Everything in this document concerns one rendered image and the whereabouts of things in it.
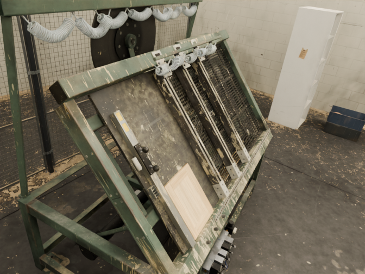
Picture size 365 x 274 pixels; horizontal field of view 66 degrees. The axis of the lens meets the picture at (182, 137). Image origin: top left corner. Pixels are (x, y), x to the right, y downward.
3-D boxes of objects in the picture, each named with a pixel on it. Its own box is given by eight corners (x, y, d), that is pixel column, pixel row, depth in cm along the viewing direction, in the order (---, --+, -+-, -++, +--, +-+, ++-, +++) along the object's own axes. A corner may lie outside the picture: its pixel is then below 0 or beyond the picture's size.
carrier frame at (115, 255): (168, 361, 197) (178, 293, 156) (35, 266, 248) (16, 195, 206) (254, 188, 369) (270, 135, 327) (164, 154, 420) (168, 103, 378)
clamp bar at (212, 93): (241, 164, 260) (265, 157, 245) (180, 46, 240) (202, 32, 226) (244, 159, 267) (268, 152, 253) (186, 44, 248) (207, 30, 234)
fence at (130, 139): (187, 248, 175) (192, 248, 173) (109, 114, 160) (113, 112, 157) (191, 243, 179) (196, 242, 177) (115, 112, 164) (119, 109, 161)
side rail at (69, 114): (159, 280, 159) (173, 281, 153) (53, 110, 141) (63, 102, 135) (165, 272, 164) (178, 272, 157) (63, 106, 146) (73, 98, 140)
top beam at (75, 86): (58, 106, 138) (68, 98, 132) (47, 87, 136) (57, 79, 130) (222, 42, 310) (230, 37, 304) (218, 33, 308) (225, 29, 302)
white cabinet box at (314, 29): (296, 130, 529) (337, 12, 426) (267, 119, 557) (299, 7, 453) (305, 119, 573) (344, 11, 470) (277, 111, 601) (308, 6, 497)
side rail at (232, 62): (258, 132, 325) (266, 130, 318) (214, 45, 307) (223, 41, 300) (259, 130, 331) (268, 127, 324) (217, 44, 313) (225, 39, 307)
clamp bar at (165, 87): (218, 200, 215) (245, 195, 200) (141, 59, 196) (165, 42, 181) (222, 193, 223) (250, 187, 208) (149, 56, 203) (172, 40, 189)
